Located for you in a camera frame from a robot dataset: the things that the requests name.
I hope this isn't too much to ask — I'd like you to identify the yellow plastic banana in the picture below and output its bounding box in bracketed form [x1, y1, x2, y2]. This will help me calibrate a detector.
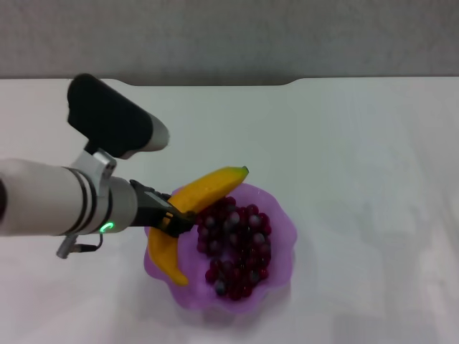
[147, 166, 250, 287]

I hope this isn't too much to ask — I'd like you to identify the purple wavy plastic bowl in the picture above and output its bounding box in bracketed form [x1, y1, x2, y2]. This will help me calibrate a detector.
[143, 182, 298, 316]

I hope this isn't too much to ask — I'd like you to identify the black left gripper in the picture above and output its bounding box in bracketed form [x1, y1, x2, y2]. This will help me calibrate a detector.
[129, 179, 198, 239]

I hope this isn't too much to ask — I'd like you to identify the dark red grape bunch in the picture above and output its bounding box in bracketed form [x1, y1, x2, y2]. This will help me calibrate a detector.
[195, 196, 273, 302]

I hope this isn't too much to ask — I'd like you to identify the thin left arm cable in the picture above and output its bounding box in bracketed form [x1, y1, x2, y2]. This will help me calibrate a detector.
[56, 221, 116, 259]

